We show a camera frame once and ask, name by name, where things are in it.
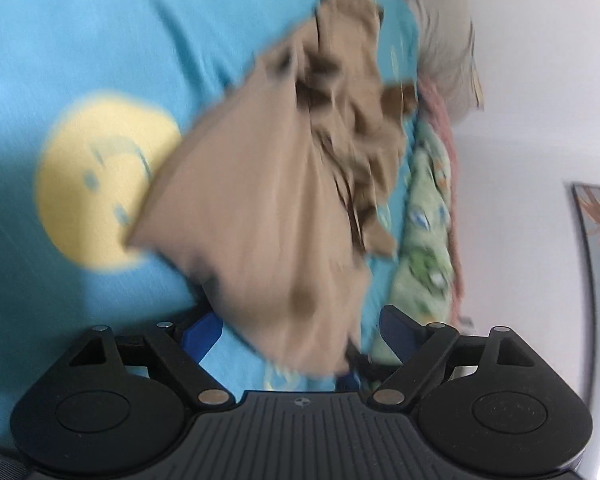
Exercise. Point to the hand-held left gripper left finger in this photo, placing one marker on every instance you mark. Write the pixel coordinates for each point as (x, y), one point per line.
(206, 332)

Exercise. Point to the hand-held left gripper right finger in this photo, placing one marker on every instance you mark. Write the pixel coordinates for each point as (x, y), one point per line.
(397, 330)

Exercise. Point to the tan garment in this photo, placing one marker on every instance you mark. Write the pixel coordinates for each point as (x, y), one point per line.
(290, 200)

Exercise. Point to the green printed blanket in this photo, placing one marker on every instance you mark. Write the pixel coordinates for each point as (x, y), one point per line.
(427, 240)

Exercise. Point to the pink cloth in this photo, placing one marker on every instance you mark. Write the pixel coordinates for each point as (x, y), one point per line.
(447, 160)

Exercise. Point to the grey pillow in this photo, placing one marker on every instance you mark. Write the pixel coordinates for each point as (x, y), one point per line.
(442, 40)

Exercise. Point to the wall poster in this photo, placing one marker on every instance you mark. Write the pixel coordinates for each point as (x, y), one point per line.
(597, 230)

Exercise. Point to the blue smiley print bedsheet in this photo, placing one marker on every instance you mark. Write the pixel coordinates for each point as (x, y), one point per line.
(105, 110)

